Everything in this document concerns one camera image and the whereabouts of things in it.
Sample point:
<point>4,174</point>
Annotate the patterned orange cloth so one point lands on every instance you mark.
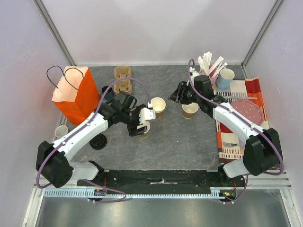
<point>230,147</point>

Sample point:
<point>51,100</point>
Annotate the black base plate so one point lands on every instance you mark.
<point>164,181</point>

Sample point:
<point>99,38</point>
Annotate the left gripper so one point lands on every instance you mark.
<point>133,131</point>

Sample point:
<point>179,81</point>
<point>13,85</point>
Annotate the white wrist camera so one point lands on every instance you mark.
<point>193,73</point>
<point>147,113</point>

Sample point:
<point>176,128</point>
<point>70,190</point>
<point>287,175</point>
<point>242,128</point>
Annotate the pink straw holder cup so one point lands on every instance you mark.
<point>213,77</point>

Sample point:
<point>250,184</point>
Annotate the pink dotted plate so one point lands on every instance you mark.
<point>249,110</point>

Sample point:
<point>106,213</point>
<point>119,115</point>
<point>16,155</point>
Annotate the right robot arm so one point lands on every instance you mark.
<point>262,147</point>

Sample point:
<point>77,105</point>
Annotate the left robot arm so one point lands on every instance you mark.
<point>54,160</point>

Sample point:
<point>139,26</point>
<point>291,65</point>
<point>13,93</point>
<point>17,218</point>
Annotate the light blue cup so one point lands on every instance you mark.
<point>225,77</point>

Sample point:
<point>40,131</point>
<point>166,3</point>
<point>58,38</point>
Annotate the aluminium cable duct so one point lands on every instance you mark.
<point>92,193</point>

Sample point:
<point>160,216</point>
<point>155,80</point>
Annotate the dark blue mug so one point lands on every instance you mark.
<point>109,95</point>

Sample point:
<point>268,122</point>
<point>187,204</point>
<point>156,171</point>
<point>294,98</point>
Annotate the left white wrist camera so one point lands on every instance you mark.
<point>147,113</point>

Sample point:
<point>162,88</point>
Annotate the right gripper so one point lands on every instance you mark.
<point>181,92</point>

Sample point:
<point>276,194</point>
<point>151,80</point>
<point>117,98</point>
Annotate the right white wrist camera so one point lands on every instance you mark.
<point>193,73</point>

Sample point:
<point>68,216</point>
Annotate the small white grey cup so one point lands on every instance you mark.
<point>61,131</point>

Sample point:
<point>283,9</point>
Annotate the brown paper cup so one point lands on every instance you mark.
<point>190,110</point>
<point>147,123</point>
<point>159,106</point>

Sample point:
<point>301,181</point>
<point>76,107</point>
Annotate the orange paper bag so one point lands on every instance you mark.
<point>76,94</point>

